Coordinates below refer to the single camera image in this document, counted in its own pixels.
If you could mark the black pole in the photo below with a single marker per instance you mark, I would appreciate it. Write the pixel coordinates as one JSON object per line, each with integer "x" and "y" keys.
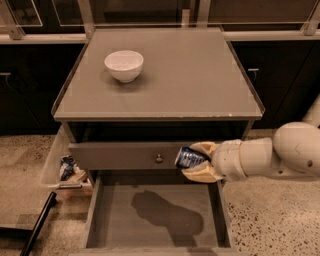
{"x": 29, "y": 236}

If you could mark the blue snack bag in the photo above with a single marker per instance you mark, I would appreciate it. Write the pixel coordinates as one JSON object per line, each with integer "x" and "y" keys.
{"x": 66, "y": 167}

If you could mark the metal shelf rail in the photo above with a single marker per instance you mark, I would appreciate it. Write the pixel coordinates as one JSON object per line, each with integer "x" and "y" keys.
{"x": 76, "y": 21}

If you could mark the clear plastic bin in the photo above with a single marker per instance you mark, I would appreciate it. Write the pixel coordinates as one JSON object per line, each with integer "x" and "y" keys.
{"x": 77, "y": 185}

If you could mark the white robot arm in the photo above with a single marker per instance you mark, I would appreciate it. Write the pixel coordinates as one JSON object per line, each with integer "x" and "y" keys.
{"x": 293, "y": 153}

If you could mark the grey drawer cabinet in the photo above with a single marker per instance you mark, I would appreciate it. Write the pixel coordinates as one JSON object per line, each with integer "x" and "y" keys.
{"x": 188, "y": 75}

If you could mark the blue pepsi can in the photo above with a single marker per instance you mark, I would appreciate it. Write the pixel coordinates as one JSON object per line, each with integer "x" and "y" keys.
{"x": 189, "y": 158}

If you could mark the round metal drawer knob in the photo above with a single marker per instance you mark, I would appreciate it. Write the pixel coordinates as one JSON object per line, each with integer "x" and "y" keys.
{"x": 159, "y": 159}

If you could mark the dark cabinet handle left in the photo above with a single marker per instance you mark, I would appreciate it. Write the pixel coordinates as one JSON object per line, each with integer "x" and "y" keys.
{"x": 5, "y": 74}

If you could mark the open grey middle drawer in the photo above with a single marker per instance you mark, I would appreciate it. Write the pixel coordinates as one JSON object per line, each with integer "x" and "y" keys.
{"x": 156, "y": 213}

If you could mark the grey top drawer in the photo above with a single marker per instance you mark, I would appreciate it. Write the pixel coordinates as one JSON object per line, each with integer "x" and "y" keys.
{"x": 125, "y": 155}

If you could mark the white ceramic bowl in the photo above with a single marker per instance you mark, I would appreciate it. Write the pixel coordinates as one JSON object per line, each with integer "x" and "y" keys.
{"x": 125, "y": 65}

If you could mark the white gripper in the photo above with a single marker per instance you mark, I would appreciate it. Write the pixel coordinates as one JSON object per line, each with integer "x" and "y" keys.
{"x": 227, "y": 159}

